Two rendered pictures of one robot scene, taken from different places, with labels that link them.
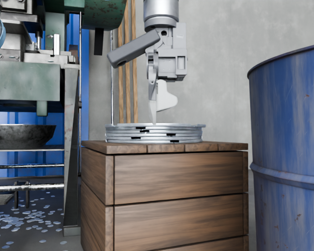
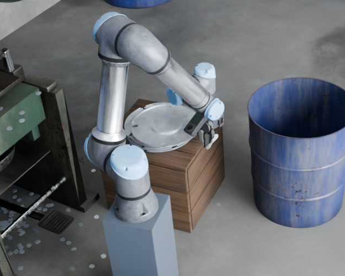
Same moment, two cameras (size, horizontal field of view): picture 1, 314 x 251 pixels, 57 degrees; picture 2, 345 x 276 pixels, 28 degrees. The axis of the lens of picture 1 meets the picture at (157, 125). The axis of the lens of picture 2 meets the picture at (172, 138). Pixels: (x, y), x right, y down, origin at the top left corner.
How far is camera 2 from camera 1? 2.37 m
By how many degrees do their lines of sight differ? 53
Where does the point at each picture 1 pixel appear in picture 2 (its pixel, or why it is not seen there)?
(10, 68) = (9, 118)
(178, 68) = (218, 122)
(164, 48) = not seen: hidden behind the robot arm
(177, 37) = not seen: hidden behind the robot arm
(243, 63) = not seen: outside the picture
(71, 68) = (58, 91)
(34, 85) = (27, 119)
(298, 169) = (286, 166)
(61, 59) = (18, 73)
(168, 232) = (203, 185)
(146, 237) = (198, 194)
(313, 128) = (292, 157)
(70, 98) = (63, 115)
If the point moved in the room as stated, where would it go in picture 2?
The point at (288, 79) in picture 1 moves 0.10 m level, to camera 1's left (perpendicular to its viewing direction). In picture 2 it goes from (284, 143) to (266, 155)
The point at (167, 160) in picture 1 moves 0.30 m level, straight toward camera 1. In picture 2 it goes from (200, 154) to (254, 188)
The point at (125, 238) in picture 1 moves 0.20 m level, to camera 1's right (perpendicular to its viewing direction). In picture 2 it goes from (193, 200) to (227, 177)
